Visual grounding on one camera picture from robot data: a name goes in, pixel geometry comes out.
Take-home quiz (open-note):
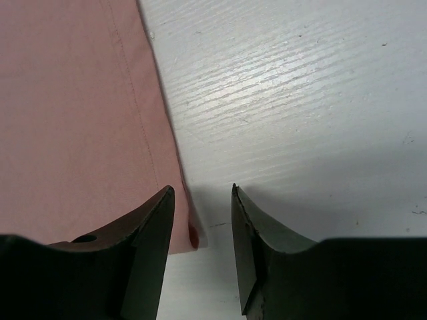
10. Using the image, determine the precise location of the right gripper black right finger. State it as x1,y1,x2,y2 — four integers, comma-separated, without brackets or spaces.
232,186,426,319

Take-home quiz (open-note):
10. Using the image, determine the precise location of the dusty pink t shirt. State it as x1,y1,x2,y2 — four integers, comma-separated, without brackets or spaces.
1,1,199,253

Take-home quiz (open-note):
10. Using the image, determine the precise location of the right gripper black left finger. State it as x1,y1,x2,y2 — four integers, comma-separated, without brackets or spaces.
1,186,175,319

